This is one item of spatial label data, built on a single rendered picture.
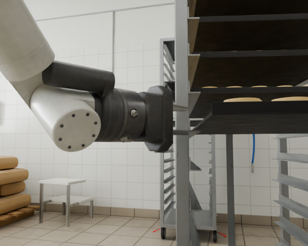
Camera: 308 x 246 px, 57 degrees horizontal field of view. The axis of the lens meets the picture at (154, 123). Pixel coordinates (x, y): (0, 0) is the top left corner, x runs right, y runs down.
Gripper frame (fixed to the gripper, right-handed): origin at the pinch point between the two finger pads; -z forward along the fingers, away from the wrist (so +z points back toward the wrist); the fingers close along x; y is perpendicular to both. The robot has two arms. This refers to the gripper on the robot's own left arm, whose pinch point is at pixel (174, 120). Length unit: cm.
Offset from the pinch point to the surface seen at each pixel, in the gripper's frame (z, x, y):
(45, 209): -104, -87, 330
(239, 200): -236, -65, 132
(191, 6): -19.5, 34.1, 11.8
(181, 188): -8.5, -14.7, 6.0
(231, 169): -70, -16, 33
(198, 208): -12.1, -19.5, 4.2
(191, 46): -25.0, 25.1, 16.8
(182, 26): -9.0, 23.5, 6.0
